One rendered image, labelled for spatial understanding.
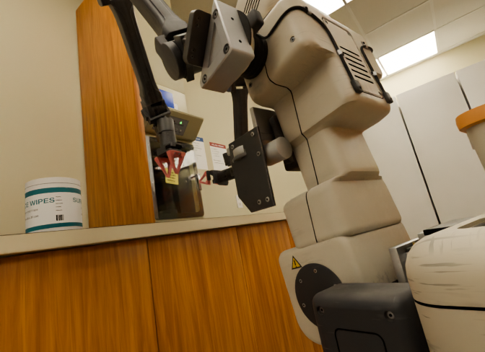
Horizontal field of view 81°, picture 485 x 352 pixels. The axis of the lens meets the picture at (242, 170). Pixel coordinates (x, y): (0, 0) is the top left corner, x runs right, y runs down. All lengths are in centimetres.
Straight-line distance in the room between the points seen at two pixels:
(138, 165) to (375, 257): 99
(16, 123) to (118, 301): 107
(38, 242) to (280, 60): 65
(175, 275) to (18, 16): 157
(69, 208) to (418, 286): 81
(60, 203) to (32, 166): 77
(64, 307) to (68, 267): 9
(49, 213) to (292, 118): 65
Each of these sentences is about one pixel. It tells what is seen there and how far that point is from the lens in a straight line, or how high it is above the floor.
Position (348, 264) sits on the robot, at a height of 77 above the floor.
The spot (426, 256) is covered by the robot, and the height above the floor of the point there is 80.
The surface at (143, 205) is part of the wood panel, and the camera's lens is 123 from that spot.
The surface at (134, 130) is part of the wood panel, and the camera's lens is 133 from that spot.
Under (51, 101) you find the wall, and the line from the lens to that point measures 182.
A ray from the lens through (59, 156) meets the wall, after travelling 170.
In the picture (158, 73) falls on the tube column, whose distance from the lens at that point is 169.
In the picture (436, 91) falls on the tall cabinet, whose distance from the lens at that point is 406.
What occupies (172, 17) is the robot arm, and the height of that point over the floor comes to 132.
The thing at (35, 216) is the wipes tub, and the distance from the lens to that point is 90.
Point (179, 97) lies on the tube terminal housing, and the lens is 170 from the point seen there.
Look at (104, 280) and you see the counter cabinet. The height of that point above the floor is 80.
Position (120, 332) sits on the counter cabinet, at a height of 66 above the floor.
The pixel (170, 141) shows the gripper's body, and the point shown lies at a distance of 100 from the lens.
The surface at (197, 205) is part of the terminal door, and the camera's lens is 149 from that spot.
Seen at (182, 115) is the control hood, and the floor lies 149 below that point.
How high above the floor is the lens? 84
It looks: 13 degrees up
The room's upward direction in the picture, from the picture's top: 11 degrees counter-clockwise
